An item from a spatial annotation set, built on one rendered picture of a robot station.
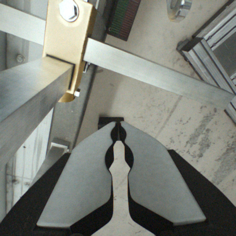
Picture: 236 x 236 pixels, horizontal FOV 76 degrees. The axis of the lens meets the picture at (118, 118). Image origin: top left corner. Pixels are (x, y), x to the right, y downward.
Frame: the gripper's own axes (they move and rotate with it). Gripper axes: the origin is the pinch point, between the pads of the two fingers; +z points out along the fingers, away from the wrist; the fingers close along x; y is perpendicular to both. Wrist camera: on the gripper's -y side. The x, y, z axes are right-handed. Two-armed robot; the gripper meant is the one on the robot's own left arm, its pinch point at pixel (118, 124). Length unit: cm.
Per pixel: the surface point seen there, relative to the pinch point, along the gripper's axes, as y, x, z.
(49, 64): -3.7, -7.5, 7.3
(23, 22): -8.1, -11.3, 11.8
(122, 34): -6.3, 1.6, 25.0
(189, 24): -10, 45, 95
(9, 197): 58, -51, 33
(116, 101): 39, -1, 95
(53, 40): -6.0, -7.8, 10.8
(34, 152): 31, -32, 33
